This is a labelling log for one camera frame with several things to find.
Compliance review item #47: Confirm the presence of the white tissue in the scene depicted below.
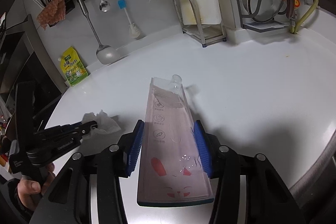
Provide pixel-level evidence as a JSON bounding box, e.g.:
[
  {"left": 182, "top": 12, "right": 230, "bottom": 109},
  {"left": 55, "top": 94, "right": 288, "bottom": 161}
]
[{"left": 81, "top": 110, "right": 121, "bottom": 140}]

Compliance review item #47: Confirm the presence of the pink plastic package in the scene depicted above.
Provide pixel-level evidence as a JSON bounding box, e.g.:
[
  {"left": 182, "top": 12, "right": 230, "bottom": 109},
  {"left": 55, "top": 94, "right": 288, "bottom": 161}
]
[{"left": 137, "top": 75, "right": 214, "bottom": 207}]

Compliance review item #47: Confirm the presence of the person left hand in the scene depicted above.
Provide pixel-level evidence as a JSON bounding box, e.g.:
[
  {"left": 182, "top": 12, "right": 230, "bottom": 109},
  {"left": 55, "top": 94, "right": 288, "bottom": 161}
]
[{"left": 17, "top": 163, "right": 55, "bottom": 211}]

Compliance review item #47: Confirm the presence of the yellow green seasoning pouch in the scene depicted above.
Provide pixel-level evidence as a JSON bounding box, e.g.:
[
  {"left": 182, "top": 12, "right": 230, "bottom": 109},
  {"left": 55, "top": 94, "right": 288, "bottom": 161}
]
[{"left": 59, "top": 47, "right": 89, "bottom": 87}]

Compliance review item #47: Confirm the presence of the steel spatula ladle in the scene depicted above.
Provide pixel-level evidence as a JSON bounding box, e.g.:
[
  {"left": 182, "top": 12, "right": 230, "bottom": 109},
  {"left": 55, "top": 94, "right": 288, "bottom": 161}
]
[{"left": 75, "top": 0, "right": 121, "bottom": 65}]

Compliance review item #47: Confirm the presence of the blue white bottle brush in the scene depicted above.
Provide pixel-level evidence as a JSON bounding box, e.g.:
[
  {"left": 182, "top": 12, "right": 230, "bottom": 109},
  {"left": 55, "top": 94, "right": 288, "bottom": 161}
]
[{"left": 117, "top": 0, "right": 141, "bottom": 39}]

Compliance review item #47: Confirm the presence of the steel cutting board rack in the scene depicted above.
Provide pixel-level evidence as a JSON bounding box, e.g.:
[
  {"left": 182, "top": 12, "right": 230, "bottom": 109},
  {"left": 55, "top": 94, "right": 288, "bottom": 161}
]
[{"left": 172, "top": 0, "right": 227, "bottom": 48}]

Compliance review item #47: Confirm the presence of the orange dish cloth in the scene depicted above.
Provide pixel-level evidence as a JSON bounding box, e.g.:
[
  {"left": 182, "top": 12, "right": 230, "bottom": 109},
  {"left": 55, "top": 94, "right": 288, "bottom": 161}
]
[{"left": 37, "top": 0, "right": 66, "bottom": 30}]

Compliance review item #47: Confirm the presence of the small steel spoon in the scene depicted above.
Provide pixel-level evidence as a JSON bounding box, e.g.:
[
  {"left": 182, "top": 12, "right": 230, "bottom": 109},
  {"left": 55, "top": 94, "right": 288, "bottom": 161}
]
[{"left": 99, "top": 0, "right": 110, "bottom": 12}]

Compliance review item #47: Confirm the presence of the yellow green gas hose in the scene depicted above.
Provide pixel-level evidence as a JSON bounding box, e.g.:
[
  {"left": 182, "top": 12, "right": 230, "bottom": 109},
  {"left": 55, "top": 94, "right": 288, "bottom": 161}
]
[{"left": 288, "top": 0, "right": 320, "bottom": 34}]

